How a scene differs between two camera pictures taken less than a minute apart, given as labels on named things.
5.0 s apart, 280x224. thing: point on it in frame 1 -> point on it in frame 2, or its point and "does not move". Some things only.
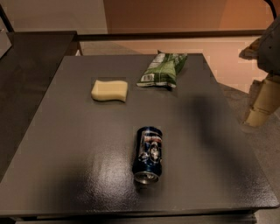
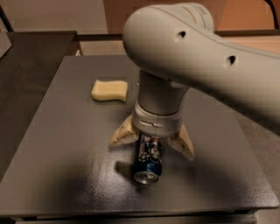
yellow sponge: [109, 90] does not move
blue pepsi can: [148, 154] does not move
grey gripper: [270, 52] -> [157, 122]
